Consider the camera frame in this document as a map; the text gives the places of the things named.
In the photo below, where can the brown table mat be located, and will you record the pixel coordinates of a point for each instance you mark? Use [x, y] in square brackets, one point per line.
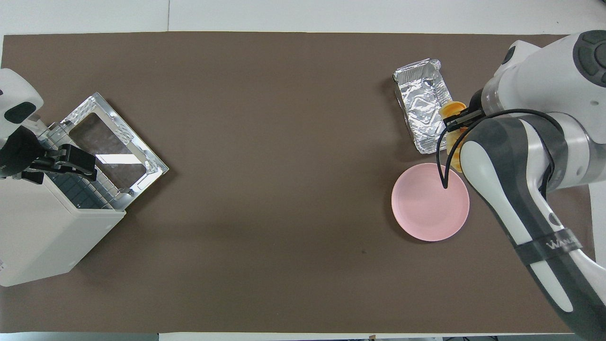
[284, 189]

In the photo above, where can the aluminium foil tray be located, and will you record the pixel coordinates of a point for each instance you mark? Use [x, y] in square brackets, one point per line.
[421, 104]

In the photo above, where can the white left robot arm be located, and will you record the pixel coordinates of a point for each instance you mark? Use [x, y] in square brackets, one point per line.
[14, 90]

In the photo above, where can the sliced yellow bread loaf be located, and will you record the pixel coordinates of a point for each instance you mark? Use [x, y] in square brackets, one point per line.
[452, 108]

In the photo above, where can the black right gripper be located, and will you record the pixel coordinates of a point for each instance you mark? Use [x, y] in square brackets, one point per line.
[476, 100]

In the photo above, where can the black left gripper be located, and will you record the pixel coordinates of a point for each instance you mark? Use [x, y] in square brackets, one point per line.
[19, 151]

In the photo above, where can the pink round plate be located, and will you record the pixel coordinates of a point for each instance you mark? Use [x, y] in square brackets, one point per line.
[426, 208]

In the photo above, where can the white toaster oven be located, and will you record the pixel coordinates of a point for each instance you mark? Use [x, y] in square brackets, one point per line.
[42, 237]

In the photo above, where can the glass oven door metal frame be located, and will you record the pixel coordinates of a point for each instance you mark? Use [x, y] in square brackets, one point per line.
[132, 142]

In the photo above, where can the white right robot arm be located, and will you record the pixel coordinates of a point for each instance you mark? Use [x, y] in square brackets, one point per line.
[544, 71]

